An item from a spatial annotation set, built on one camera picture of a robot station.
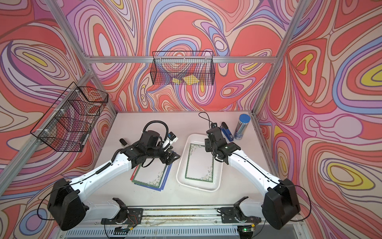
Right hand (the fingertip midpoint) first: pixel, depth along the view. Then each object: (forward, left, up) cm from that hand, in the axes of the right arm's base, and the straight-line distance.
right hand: (212, 145), depth 84 cm
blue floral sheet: (-11, +28, -13) cm, 33 cm away
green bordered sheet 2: (-11, +36, -14) cm, 40 cm away
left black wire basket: (+5, +75, +16) cm, 77 cm away
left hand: (-6, +20, +3) cm, 21 cm away
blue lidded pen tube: (+14, -21, +4) cm, 25 cm away
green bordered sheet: (-5, +7, -14) cm, 16 cm away
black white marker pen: (+10, +56, -8) cm, 58 cm away
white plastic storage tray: (-18, +9, -13) cm, 24 cm away
